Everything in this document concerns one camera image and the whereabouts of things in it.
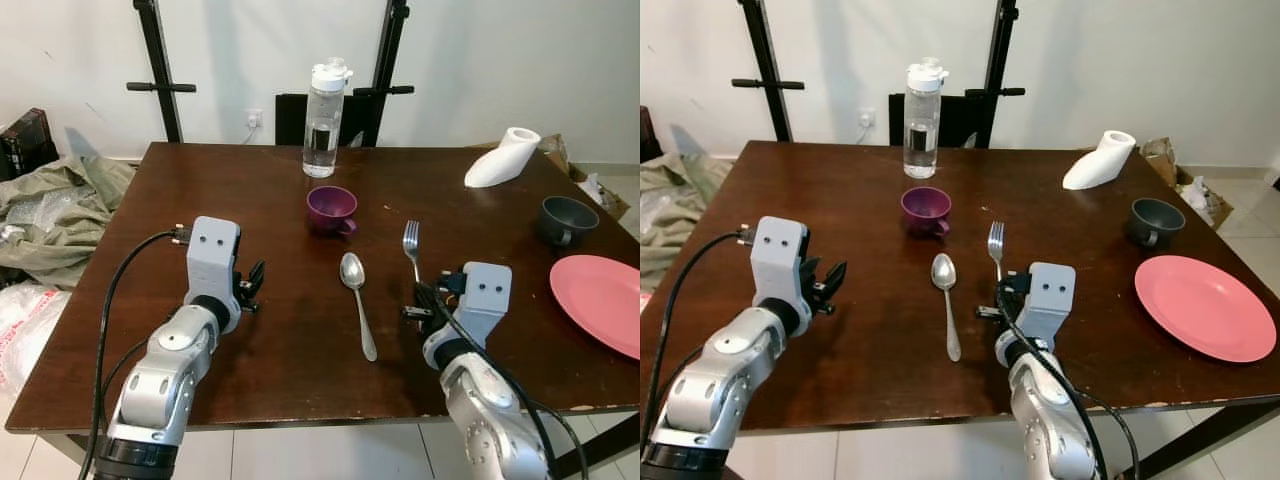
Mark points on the dark grey cup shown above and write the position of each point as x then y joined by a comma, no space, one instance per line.
1156,220
568,218

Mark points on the black chair back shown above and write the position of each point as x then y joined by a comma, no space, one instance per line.
290,120
960,122

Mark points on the dark box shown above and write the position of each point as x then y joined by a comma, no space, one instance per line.
25,145
645,130

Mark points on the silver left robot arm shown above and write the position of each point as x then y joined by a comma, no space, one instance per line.
715,385
160,385

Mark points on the purple cup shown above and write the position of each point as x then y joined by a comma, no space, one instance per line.
330,210
925,212

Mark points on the silver fork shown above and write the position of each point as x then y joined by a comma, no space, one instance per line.
411,240
996,240

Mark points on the black stand post with crossbar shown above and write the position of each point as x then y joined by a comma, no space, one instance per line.
767,70
995,60
160,70
385,60

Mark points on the dark brown wooden table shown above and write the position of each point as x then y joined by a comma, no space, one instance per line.
900,380
300,340

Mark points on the white wall socket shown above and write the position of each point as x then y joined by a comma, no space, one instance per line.
866,118
254,118

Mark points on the silver spoon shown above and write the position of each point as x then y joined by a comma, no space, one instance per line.
352,272
943,272

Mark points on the clear crumpled plastic sheet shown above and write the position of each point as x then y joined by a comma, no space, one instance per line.
30,335

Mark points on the olive green crumpled cloth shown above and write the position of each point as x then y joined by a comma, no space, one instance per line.
680,200
60,215

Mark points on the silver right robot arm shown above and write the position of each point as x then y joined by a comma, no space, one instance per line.
1050,410
490,410

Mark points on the open brown cardboard box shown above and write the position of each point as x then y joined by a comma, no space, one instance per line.
1200,195
600,190

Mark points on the clear bottle with white cap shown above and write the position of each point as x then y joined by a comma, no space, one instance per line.
325,125
923,125

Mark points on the pink plate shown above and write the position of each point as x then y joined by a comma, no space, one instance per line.
1205,308
600,300

